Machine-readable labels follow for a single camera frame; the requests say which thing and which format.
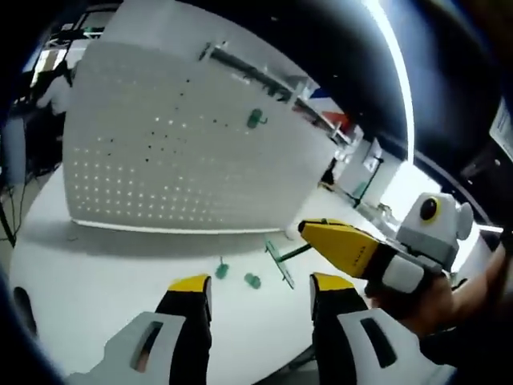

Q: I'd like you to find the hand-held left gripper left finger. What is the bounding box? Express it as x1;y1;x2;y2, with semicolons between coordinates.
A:
67;274;212;385

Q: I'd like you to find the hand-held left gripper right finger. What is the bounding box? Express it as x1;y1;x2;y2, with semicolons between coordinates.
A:
310;272;446;385

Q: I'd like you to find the pale green hook assembly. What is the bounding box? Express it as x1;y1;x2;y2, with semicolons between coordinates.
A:
263;236;312;290

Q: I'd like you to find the white perforated mounting plate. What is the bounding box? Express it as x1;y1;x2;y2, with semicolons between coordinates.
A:
63;39;340;234

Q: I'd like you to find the person's right hand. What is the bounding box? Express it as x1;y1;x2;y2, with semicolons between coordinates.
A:
365;267;458;334

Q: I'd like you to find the black computer mouse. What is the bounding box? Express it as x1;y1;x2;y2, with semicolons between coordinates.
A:
11;285;35;322

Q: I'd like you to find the white printed label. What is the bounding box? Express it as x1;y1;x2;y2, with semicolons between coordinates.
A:
488;106;513;157

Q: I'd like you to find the long ceiling light strip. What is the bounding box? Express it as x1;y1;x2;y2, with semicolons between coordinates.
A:
360;0;416;161

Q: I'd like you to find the storage shelving with bins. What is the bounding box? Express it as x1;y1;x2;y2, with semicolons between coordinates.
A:
200;39;362;145

